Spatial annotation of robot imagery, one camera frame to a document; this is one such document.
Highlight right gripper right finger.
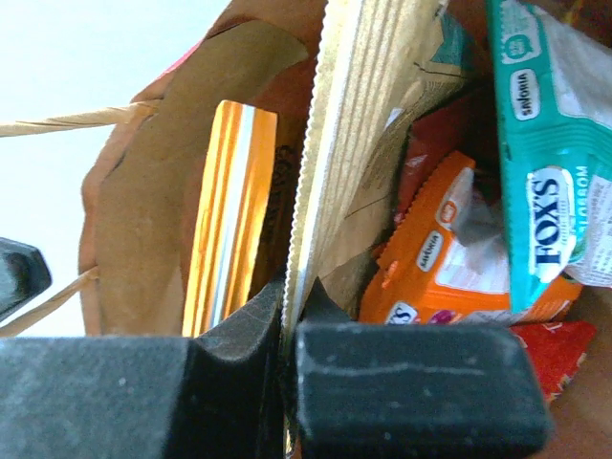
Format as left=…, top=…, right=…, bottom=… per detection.
left=294, top=282, right=553, bottom=458

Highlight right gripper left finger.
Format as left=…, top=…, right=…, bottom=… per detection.
left=1, top=278, right=284, bottom=458

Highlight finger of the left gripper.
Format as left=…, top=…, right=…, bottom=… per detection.
left=1, top=237, right=52, bottom=320

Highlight teal Fox's candy packet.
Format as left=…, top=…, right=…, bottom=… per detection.
left=487, top=1, right=611, bottom=313

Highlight red paper bag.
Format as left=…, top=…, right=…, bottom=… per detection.
left=0, top=0, right=612, bottom=459

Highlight orange striped snack packet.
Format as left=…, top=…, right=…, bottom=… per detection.
left=182, top=100, right=277, bottom=338

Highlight red snack packet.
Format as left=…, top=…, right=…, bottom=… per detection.
left=511, top=320, right=597, bottom=404

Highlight orange Fox's candy packet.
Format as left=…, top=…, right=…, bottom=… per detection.
left=359, top=151, right=582, bottom=325

